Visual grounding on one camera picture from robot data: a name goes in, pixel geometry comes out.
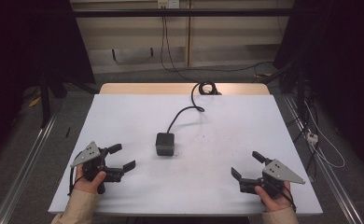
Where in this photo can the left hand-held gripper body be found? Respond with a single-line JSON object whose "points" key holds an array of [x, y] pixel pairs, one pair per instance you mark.
{"points": [[91, 161]]}

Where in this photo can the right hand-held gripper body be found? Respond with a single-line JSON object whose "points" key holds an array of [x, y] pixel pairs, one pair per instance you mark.
{"points": [[272, 179]]}

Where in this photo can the person's left hand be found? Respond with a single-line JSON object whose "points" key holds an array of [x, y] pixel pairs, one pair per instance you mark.
{"points": [[88, 183]]}

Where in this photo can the person's right hand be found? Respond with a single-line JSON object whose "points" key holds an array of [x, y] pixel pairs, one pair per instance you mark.
{"points": [[275, 202]]}

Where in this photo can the white board table cover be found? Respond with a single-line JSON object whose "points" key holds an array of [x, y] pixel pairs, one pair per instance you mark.
{"points": [[202, 174]]}

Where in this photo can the small black stick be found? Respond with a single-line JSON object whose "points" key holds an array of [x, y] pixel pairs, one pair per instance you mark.
{"points": [[67, 132]]}

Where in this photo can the small black box device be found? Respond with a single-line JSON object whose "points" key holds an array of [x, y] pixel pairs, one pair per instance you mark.
{"points": [[165, 144]]}

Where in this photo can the white power plug adapter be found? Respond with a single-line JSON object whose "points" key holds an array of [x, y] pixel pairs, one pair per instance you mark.
{"points": [[312, 137]]}

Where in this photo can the wooden table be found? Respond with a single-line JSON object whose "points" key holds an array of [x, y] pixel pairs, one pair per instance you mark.
{"points": [[146, 88]]}

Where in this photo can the black metal stand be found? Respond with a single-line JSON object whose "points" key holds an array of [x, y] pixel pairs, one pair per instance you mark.
{"points": [[45, 99]]}

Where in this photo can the black curtain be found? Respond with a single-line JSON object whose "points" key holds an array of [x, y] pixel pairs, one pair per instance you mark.
{"points": [[27, 46], [342, 62]]}

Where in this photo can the black horizontal bar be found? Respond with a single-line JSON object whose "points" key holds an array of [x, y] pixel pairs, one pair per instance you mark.
{"points": [[183, 12]]}

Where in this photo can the aluminium floor rail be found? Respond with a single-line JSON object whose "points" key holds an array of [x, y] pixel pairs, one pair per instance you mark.
{"points": [[326, 174], [24, 168]]}

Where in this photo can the white wall socket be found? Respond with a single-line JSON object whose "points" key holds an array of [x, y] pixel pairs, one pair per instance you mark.
{"points": [[168, 3]]}

